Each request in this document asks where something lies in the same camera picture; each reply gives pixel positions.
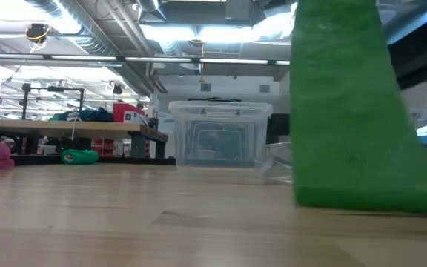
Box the silver ventilation duct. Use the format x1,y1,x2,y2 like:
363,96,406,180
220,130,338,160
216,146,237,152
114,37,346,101
24,0,155,96

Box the teal bandage roll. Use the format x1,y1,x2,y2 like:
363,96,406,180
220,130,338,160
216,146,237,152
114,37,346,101
61,148,99,165

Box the white cardboard box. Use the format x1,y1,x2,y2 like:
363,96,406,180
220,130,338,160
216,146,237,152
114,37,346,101
123,111,150,126

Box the blue cloth bundle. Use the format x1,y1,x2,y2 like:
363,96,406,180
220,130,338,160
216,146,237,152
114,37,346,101
52,107,114,122

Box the red storage bin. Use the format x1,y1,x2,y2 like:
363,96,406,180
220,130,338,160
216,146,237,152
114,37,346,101
112,102,146,123

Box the long ceiling light bar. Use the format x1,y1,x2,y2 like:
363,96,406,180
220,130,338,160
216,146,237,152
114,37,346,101
0,53,291,67

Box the clear plastic storage bin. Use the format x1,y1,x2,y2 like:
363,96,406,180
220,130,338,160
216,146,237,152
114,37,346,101
168,99,274,171

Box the black shelf cart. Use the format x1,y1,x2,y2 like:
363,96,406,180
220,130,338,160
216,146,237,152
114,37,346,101
266,113,291,145

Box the hanging yellow cable reel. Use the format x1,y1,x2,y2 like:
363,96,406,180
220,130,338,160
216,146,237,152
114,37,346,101
25,22,50,53

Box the black aluminium table frame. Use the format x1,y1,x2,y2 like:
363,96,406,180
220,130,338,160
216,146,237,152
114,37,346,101
11,154,177,166

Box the wooden workbench grey metal frame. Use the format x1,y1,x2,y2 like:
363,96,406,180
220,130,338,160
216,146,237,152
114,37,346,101
0,118,169,159

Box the clear plastic zip bag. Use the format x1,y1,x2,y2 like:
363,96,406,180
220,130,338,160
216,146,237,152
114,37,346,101
261,142,292,185

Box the green elastic bandage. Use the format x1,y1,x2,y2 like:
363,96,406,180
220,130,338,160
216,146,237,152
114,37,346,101
289,0,427,218

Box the black pipe rig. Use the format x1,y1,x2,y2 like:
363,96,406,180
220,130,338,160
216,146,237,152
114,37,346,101
20,82,87,120

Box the red parts drawers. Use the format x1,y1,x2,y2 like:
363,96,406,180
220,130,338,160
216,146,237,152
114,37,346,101
91,137,116,156

